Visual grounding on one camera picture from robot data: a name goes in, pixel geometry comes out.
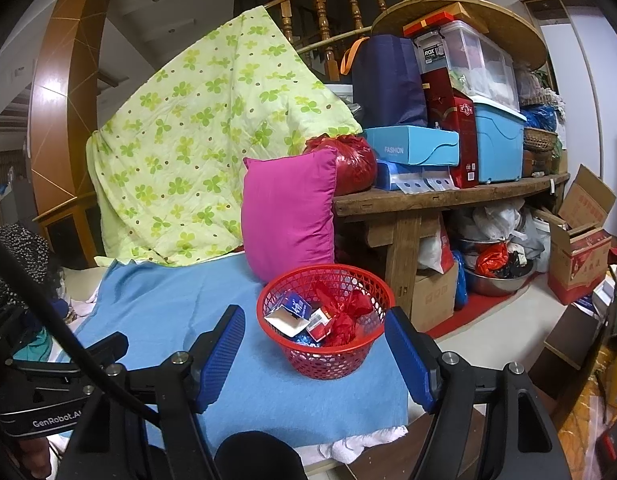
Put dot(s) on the white towel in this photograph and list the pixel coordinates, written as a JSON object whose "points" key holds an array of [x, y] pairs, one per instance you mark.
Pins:
{"points": [[358, 447]]}

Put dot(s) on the pink pillow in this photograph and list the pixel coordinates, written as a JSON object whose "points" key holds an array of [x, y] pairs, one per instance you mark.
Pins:
{"points": [[288, 220]]}

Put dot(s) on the closed brown cardboard box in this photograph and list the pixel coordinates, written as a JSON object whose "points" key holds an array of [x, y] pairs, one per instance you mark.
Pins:
{"points": [[433, 300]]}

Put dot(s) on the small red white box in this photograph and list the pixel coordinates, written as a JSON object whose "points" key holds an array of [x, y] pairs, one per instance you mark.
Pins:
{"points": [[318, 327]]}

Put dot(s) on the blue dotted package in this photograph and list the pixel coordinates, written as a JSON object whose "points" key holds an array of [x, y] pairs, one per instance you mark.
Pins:
{"points": [[403, 177]]}

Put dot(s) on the open cardboard box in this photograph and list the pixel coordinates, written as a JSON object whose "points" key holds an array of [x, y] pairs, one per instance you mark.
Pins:
{"points": [[578, 260]]}

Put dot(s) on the wooden bench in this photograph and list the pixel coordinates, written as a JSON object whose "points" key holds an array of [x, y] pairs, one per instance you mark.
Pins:
{"points": [[438, 200]]}

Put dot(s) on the steel basin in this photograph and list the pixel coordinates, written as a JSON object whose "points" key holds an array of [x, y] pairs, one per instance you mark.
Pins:
{"points": [[493, 285]]}

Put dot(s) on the twisted red plastic bag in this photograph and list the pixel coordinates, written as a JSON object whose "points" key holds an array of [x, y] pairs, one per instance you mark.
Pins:
{"points": [[343, 330]]}

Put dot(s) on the red floor mat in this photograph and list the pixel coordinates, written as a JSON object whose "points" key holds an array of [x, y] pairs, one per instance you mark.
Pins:
{"points": [[488, 305]]}

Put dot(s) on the small red plastic bag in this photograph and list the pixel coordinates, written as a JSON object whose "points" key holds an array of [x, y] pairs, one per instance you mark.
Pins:
{"points": [[491, 260]]}

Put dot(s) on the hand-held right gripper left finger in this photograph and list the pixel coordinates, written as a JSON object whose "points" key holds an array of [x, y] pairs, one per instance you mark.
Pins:
{"points": [[218, 360]]}

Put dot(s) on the light blue storage bin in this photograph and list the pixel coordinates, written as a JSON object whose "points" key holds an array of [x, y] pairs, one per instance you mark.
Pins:
{"points": [[498, 145]]}

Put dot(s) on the blue blanket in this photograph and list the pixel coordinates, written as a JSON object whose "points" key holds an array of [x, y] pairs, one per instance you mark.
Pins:
{"points": [[163, 310]]}

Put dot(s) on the small black plastic bag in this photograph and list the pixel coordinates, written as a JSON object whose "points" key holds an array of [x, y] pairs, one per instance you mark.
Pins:
{"points": [[515, 266]]}

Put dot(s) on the red mesh basket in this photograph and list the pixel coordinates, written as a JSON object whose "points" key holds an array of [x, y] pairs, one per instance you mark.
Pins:
{"points": [[333, 360]]}

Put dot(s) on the small blue white box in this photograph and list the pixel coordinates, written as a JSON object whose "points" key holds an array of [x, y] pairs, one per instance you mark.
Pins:
{"points": [[293, 307]]}

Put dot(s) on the bunched blue plastic bag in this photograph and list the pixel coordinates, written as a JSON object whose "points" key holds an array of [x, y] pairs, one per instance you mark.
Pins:
{"points": [[538, 119]]}

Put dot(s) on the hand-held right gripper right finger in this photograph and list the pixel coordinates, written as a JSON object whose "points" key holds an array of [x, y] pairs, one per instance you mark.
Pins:
{"points": [[411, 360]]}

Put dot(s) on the light blue cardboard box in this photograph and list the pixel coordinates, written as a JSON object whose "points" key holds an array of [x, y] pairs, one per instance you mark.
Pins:
{"points": [[413, 145]]}

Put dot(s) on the full red plastic bag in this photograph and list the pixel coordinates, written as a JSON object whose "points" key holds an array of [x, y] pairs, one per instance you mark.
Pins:
{"points": [[356, 165]]}

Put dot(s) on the wooden stair railing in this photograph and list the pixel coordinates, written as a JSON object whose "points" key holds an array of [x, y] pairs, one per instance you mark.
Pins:
{"points": [[321, 10]]}

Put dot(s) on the long blue plastic bag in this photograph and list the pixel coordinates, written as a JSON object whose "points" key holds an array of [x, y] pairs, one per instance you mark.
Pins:
{"points": [[461, 280]]}

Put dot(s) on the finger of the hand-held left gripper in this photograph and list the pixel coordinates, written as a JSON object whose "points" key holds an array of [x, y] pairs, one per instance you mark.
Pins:
{"points": [[96, 355]]}

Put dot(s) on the white sack red print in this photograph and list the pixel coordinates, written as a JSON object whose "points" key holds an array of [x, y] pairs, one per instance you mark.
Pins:
{"points": [[436, 250]]}

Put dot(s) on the red gift box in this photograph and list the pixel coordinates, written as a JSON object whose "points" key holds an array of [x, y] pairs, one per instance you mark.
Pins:
{"points": [[458, 130]]}

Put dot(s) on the brown woven basket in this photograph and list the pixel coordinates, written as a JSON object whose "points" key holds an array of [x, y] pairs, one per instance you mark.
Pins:
{"points": [[540, 139]]}

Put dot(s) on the green clover print quilt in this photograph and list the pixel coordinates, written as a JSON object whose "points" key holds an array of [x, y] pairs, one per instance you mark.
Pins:
{"points": [[188, 135]]}

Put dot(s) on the black dotted cloth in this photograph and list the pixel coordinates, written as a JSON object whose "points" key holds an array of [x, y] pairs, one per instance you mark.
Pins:
{"points": [[23, 255]]}

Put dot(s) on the teal cloth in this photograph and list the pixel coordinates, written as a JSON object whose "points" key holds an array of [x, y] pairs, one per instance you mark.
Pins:
{"points": [[38, 347]]}

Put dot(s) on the large white plastic bag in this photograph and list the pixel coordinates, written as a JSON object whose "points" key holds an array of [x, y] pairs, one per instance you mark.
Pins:
{"points": [[498, 220]]}

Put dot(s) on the clear plastic storage box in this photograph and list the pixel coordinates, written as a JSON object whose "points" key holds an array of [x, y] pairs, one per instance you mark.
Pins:
{"points": [[478, 60]]}

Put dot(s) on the navy fabric bag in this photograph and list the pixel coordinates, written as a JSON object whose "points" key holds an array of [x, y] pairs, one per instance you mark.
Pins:
{"points": [[388, 85]]}

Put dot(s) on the red box gold ribbon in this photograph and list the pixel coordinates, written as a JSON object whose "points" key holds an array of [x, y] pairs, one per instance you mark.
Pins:
{"points": [[428, 22]]}

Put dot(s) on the tan cardboard box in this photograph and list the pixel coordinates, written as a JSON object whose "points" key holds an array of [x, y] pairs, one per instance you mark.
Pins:
{"points": [[463, 12]]}

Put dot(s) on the person's left hand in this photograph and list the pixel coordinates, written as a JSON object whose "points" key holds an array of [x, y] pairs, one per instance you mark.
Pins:
{"points": [[33, 460]]}

